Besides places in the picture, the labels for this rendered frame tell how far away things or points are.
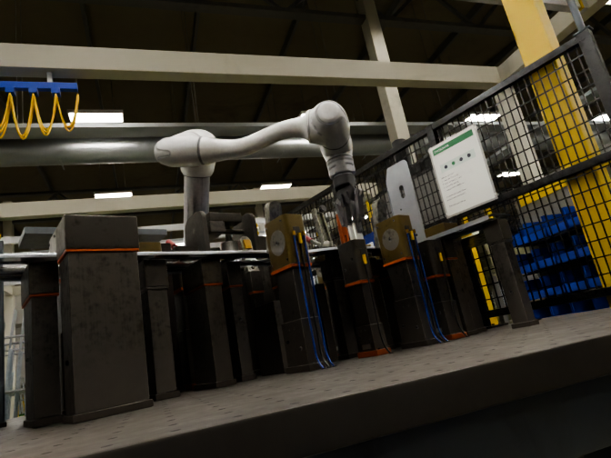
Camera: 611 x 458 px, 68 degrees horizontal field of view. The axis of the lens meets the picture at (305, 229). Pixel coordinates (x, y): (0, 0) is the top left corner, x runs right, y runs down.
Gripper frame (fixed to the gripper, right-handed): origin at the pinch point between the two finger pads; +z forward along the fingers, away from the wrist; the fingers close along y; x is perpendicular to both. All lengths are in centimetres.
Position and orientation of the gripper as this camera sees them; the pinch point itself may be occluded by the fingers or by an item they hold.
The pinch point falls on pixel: (355, 234)
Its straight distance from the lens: 146.5
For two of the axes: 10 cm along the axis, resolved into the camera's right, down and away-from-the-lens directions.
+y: 5.8, -3.1, -7.5
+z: 1.8, 9.5, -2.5
